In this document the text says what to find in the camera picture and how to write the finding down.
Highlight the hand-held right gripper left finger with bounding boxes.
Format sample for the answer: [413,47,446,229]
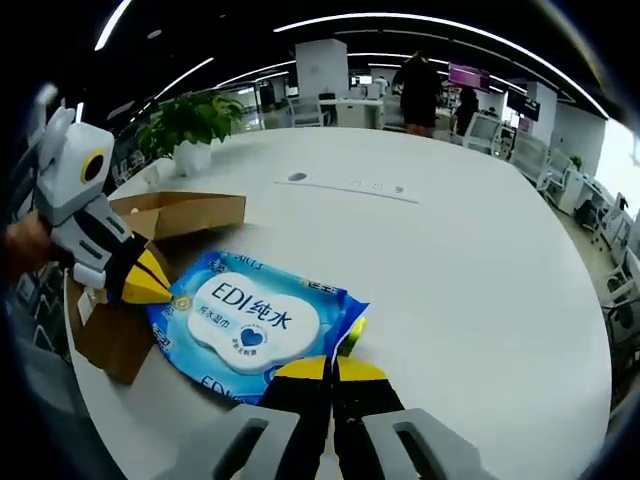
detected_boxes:
[179,357,334,480]

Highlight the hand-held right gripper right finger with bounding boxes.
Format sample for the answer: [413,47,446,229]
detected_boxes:
[333,360,496,480]

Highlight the brown cardboard shoe box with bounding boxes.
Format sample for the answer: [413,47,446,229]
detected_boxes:
[64,191,247,386]

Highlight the blue white wet wipes pack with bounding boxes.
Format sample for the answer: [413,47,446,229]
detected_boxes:
[145,249,370,406]

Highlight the person's left hand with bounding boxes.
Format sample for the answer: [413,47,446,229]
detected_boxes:
[5,217,69,274]

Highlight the green potted plant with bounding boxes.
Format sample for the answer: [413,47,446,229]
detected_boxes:
[134,92,232,177]

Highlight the ceiling light strips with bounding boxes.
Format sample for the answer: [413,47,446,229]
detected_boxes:
[94,0,609,119]

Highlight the white office desk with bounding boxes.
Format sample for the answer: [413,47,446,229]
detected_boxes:
[319,97,386,131]

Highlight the group of white office chairs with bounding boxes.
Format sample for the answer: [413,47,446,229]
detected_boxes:
[287,94,640,351]

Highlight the dark display screen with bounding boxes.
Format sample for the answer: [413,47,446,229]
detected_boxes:
[506,89,542,121]

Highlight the purple display screen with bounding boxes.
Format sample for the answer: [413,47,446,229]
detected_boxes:
[448,62,491,91]

